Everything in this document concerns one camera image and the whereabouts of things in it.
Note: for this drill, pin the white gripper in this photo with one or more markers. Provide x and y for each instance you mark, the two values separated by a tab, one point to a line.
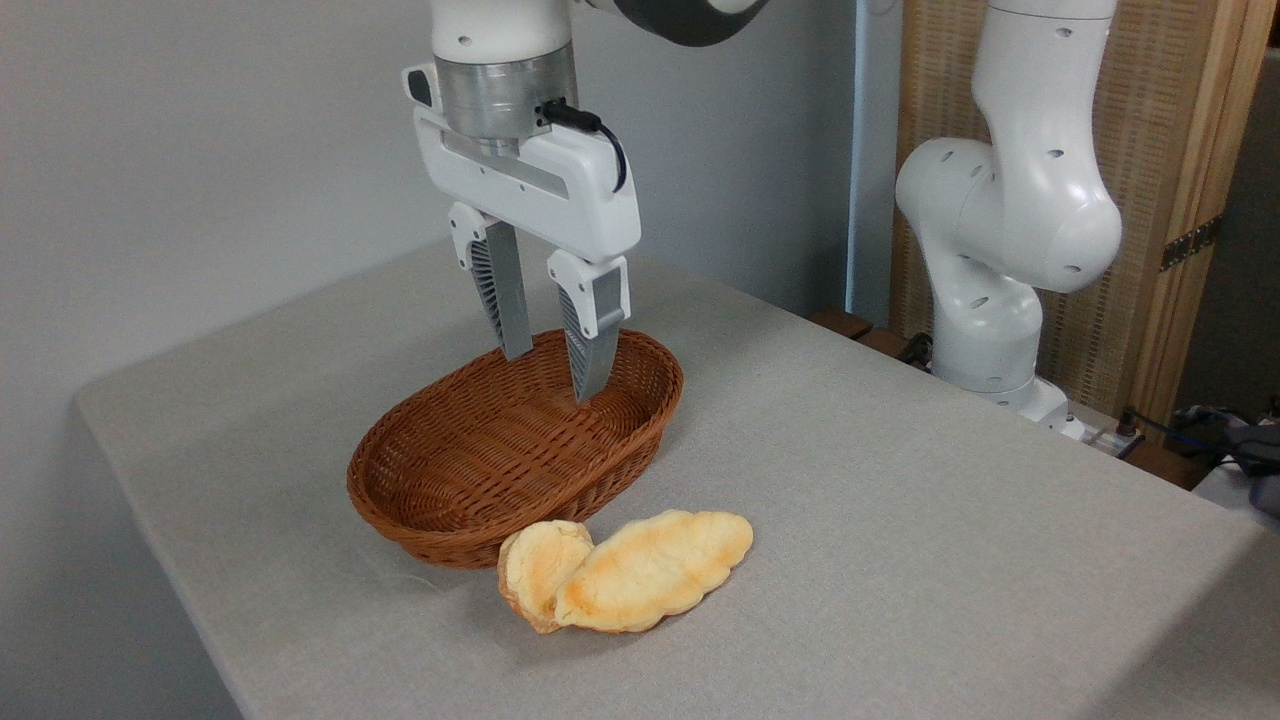
560	200

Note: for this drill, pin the large oval golden bread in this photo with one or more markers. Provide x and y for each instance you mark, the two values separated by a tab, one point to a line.
650	570

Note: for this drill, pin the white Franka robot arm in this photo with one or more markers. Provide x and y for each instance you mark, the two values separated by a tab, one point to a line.
1010	200

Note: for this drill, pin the brown wicker basket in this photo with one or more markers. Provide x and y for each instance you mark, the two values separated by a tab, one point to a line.
480	470

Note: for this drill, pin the small round golden bread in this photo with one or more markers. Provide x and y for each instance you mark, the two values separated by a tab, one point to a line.
535	565

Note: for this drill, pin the dark brown wooden block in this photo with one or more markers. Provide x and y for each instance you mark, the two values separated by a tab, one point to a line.
842	322

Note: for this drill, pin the white vertical pole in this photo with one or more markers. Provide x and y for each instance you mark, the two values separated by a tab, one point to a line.
857	150

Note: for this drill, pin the grey tablecloth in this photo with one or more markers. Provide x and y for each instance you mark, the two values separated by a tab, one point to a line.
900	560

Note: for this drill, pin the white power strip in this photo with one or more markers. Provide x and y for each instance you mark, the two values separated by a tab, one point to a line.
1112	438

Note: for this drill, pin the wooden rattan folding screen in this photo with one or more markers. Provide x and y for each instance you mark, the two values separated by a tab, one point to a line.
1150	120

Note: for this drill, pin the dark metal hinge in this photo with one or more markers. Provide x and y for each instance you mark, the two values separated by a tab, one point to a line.
1190	243

